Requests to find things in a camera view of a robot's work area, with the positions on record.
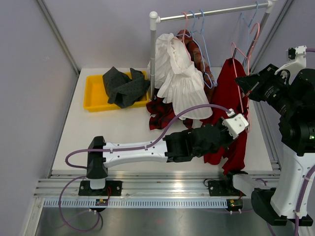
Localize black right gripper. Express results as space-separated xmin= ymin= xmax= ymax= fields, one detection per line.
xmin=236 ymin=64 xmax=300 ymax=118

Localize solid red skirt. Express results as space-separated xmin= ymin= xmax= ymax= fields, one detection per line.
xmin=203 ymin=58 xmax=251 ymax=176

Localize red beige checked skirt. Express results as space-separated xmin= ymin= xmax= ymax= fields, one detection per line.
xmin=176 ymin=30 xmax=215 ymax=102

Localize dark red plaid skirt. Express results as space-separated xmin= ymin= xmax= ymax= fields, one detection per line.
xmin=145 ymin=97 xmax=194 ymax=132

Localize dark grey dotted skirt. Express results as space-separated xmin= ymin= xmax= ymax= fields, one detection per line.
xmin=102 ymin=67 xmax=150 ymax=109

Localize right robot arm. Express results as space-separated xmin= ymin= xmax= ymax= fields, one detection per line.
xmin=235 ymin=64 xmax=315 ymax=228

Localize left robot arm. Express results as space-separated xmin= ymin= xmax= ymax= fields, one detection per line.
xmin=79 ymin=122 xmax=238 ymax=196

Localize white pleated skirt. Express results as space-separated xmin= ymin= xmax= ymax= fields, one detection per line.
xmin=154 ymin=33 xmax=209 ymax=115

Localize pink hanger with white skirt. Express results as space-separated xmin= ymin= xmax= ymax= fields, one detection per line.
xmin=181 ymin=12 xmax=192 ymax=61

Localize metal clothes rack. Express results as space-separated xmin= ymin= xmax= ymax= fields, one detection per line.
xmin=149 ymin=0 xmax=280 ymax=101

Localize yellow plastic bin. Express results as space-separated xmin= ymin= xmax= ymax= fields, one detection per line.
xmin=83 ymin=70 xmax=150 ymax=113

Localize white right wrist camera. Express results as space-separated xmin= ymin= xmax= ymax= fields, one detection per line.
xmin=275 ymin=45 xmax=307 ymax=75

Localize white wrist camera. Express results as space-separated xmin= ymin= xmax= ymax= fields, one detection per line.
xmin=275 ymin=45 xmax=307 ymax=75
xmin=222 ymin=109 xmax=249 ymax=140

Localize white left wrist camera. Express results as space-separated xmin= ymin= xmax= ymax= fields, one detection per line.
xmin=222 ymin=109 xmax=249 ymax=140

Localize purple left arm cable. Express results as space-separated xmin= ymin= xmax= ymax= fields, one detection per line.
xmin=58 ymin=104 xmax=236 ymax=232

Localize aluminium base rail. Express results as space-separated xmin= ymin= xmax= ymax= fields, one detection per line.
xmin=33 ymin=169 xmax=281 ymax=200

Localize slotted cable duct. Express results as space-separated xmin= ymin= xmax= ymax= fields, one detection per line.
xmin=43 ymin=198 xmax=227 ymax=208

